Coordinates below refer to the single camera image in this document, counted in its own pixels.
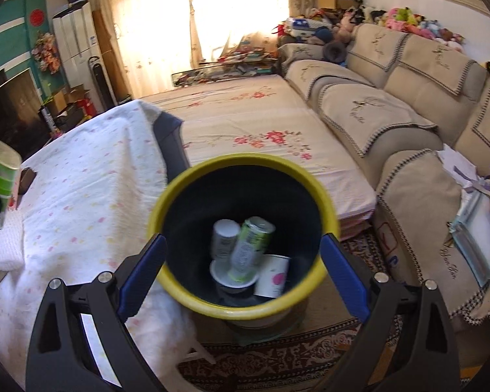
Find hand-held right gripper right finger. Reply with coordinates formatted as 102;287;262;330
320;232;462;392

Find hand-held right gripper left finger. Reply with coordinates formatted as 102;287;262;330
24;233;168;392

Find clear cup with green label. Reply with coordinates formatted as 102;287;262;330
0;139;23;211

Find black bin with yellow rim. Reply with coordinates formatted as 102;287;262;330
147;153;344;321

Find white paper cup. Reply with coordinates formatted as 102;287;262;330
253;254;290;299

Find white instant noodle cup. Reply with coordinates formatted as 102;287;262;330
209;259;260;292

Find white cylindrical can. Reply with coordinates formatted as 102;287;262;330
211;219;241;262

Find white bottle with green label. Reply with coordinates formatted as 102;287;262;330
229;217;276;282

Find white textured cloth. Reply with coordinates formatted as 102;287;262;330
0;208;27;271

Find white dotted tablecloth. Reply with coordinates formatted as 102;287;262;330
0;99;197;376

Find large curved television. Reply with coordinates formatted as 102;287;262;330
0;67;52;156

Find open cardboard boxes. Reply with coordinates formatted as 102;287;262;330
43;85;96;125

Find round stool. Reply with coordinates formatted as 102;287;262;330
224;298;311;346

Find patterned rug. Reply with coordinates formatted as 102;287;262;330
177;229;413;392

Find black tower fan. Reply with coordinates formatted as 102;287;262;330
88;56;117;111

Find hanging flower decoration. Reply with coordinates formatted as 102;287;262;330
30;33;62;75

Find dark blue cloth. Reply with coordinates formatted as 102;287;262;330
153;112;188;172

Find papers and folders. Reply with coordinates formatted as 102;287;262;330
436;145;490;288

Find white standing air conditioner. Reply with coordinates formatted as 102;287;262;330
52;2;107;113

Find floral bed sheet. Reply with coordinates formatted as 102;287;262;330
141;74;377;233

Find beige sofa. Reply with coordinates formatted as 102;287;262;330
278;22;490;335

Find cream patterned curtains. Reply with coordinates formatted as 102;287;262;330
88;0;319;99

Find grey round cushion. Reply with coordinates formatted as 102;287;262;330
323;41;348;64

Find glass coffee table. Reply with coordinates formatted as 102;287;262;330
171;47;280;88

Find star patterned bag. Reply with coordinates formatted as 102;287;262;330
286;16;331;39

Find pile of plush toys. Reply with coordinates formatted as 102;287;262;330
331;4;466;47

